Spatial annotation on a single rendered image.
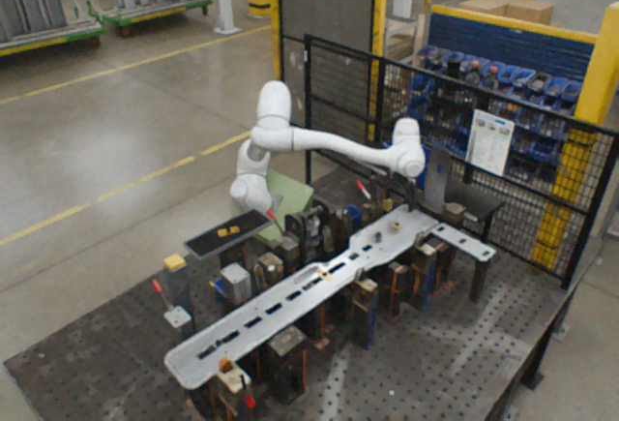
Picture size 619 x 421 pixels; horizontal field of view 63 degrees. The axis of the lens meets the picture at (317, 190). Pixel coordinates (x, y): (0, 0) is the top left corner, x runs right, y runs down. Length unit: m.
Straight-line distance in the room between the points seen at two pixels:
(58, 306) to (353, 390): 2.26
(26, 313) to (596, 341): 3.59
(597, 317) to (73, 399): 3.03
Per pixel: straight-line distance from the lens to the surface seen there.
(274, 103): 2.17
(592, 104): 2.40
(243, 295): 2.06
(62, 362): 2.48
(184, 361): 1.92
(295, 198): 2.75
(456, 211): 2.50
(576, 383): 3.38
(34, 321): 3.77
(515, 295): 2.68
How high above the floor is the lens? 2.46
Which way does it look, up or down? 33 degrees down
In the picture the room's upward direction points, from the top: straight up
